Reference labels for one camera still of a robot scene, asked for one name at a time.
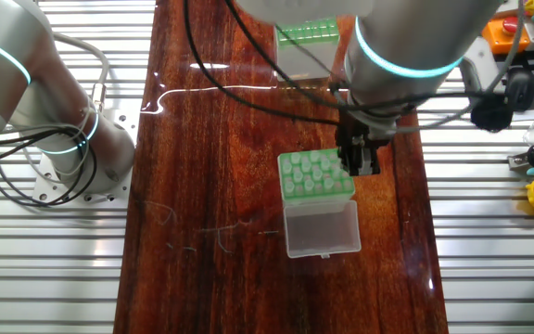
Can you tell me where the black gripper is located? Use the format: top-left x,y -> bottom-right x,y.
335,115 -> 391,177

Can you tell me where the tall translucent green tip box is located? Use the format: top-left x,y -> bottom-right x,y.
276,148 -> 363,260

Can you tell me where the low green rack tip box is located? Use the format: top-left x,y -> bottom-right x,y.
273,17 -> 341,83

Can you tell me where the glossy brown wooden board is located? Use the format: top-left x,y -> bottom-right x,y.
112,0 -> 450,334

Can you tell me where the black computer mouse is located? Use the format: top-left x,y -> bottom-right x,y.
505,67 -> 534,112

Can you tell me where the yellow button box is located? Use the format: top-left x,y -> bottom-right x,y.
482,17 -> 532,56

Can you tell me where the red emergency stop button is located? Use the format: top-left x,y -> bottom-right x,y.
502,17 -> 524,36

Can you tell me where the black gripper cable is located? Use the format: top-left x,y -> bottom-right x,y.
222,0 -> 495,112

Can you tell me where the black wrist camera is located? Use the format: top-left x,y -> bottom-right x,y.
469,92 -> 515,135

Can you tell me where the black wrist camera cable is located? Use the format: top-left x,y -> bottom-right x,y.
182,0 -> 342,126

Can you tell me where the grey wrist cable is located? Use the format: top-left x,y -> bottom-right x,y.
394,0 -> 527,135

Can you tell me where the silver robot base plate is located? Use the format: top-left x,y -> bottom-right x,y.
32,109 -> 141,208

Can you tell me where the grey cable with metal plug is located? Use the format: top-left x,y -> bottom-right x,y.
48,31 -> 110,112

